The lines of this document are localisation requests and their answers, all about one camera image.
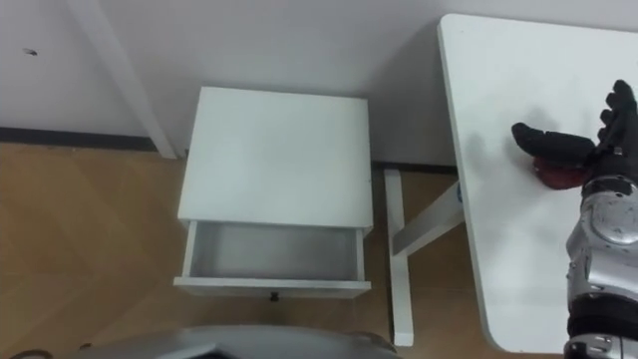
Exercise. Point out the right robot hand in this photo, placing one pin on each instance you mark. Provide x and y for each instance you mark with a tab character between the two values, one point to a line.
610	149

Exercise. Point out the red soft toy fruit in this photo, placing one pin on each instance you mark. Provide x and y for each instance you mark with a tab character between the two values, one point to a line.
558	175

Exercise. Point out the white desk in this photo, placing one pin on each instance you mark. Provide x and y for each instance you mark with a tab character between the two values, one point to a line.
508	164

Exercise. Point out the white bedside cabinet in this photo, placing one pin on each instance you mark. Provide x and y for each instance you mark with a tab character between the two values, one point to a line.
276	159

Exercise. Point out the open white cabinet drawer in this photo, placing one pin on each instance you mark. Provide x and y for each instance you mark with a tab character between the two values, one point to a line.
271	264

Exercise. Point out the white slanted wall post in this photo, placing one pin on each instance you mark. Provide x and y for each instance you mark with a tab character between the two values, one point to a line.
124	80

